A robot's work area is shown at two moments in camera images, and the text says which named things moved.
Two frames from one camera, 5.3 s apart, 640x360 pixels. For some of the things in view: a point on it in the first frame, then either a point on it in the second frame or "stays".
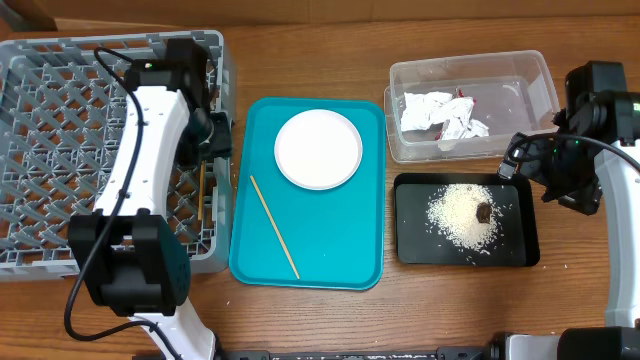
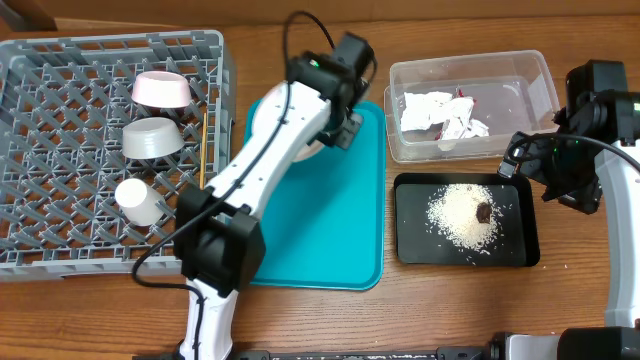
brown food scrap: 483,212 stays
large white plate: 318,149 → 310,150
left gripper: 224,143 → 345,138
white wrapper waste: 424,109 stays
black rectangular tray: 465,219 stays
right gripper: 570,190 stays
